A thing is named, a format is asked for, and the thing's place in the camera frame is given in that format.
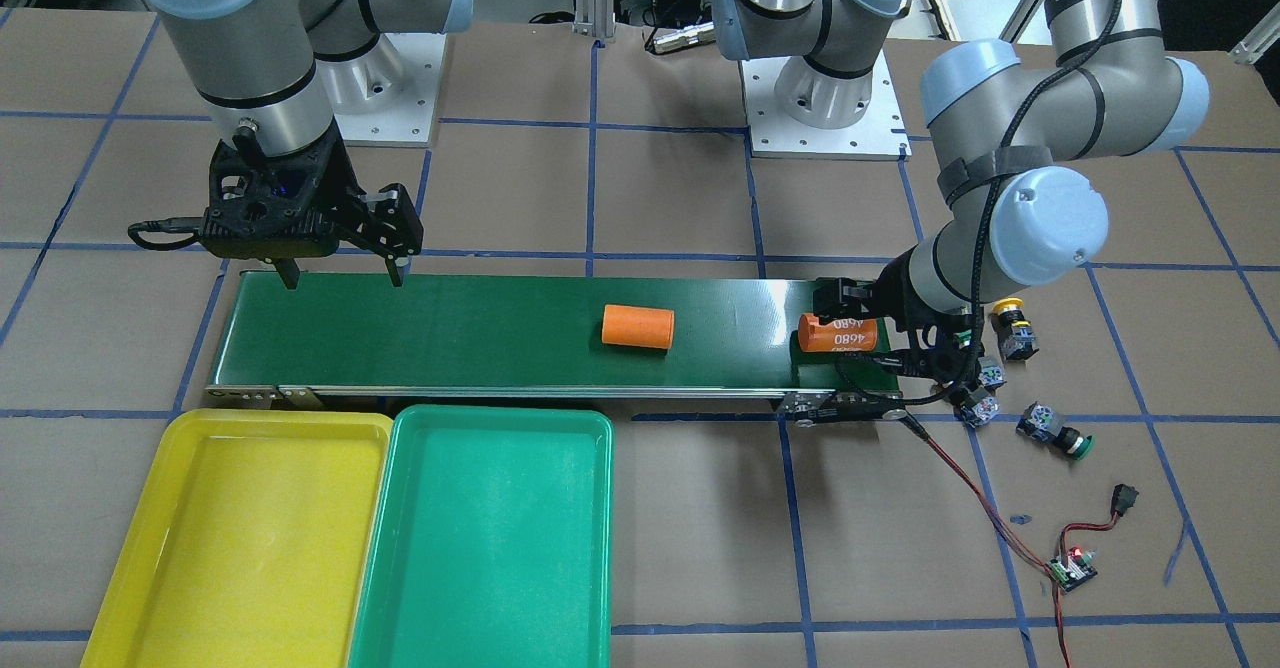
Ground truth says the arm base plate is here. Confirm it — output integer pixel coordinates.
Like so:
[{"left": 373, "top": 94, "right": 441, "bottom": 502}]
[
  {"left": 317, "top": 33, "right": 448, "bottom": 148},
  {"left": 739, "top": 52, "right": 911, "bottom": 161}
]

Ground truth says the green plastic tray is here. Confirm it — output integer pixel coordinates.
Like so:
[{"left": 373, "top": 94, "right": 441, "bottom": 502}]
[{"left": 348, "top": 404, "right": 614, "bottom": 667}]

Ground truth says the black rocker switch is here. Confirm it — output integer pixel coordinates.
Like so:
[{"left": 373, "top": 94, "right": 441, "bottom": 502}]
[{"left": 1108, "top": 484, "right": 1140, "bottom": 518}]

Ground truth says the orange cylinder with 4680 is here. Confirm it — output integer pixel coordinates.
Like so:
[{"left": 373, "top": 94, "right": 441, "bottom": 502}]
[{"left": 796, "top": 314, "right": 881, "bottom": 353}]

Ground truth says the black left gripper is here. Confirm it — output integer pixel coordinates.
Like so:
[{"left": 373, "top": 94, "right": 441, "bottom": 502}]
[{"left": 812, "top": 250, "right": 983, "bottom": 389}]

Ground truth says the yellow plastic tray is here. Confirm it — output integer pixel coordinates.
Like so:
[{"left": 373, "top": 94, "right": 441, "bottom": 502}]
[{"left": 82, "top": 410, "right": 392, "bottom": 667}]

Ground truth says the small motor controller board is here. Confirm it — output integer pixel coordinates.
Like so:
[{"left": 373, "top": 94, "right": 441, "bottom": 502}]
[{"left": 1047, "top": 546, "right": 1098, "bottom": 592}]

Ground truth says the green conveyor belt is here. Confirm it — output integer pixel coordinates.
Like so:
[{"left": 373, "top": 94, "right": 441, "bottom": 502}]
[{"left": 207, "top": 271, "right": 901, "bottom": 422}]

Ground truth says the green push button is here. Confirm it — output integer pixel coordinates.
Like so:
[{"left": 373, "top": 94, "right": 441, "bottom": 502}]
[
  {"left": 973, "top": 354, "right": 1007, "bottom": 393},
  {"left": 1015, "top": 402, "right": 1094, "bottom": 459}
]

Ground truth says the plain orange cylinder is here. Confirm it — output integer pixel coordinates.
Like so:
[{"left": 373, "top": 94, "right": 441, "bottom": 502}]
[{"left": 600, "top": 305, "right": 676, "bottom": 352}]

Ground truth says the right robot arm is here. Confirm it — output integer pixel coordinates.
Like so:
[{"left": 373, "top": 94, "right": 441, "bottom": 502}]
[{"left": 127, "top": 0, "right": 474, "bottom": 289}]

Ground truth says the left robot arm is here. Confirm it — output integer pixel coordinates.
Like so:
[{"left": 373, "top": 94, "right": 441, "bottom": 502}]
[{"left": 710, "top": 0, "right": 1210, "bottom": 386}]

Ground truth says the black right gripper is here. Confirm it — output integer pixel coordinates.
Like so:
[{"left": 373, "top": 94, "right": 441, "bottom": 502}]
[{"left": 200, "top": 132, "right": 422, "bottom": 290}]

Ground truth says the yellow push button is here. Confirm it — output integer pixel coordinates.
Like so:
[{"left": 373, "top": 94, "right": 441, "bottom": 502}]
[
  {"left": 954, "top": 386, "right": 1000, "bottom": 430},
  {"left": 991, "top": 296, "right": 1039, "bottom": 362}
]

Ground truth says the red black power cable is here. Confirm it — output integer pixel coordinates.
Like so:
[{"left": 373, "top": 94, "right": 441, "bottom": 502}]
[{"left": 900, "top": 413, "right": 1076, "bottom": 668}]

